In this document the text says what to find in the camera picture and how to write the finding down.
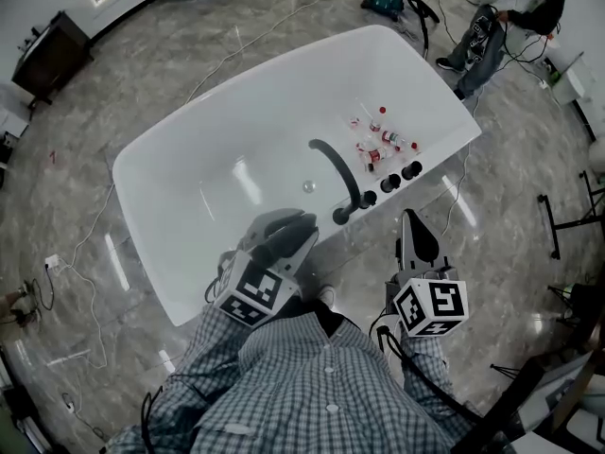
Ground pile of red-capped plastic bottles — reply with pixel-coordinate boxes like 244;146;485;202
347;101;421;172

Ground dark wooden cabinet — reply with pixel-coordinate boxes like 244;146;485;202
10;9;95;108

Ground black vacuum hose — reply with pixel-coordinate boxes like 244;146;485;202
404;0;441;61

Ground thin white floor cable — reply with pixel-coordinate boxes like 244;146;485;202
60;184;117;270
441;87;486;238

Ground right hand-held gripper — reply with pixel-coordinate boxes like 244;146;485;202
385;208;470;338

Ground person's black trouser leg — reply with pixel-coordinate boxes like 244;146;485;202
302;298;355;338

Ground person's checked shirt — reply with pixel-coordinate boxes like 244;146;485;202
106;300;486;454

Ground looping white floor cable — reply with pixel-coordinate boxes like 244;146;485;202
46;262;110;371

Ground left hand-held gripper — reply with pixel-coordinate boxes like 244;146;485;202
211;208;321;328

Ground white floor cabinet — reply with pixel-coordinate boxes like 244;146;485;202
0;85;29;139

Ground black metal floor stand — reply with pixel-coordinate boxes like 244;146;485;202
537;170;605;260

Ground white bathtub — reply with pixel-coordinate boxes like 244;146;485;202
112;24;483;328

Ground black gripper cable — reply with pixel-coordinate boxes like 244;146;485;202
140;385;164;454
368;314;483;425

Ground black power cable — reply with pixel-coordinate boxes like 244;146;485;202
30;265;56;311

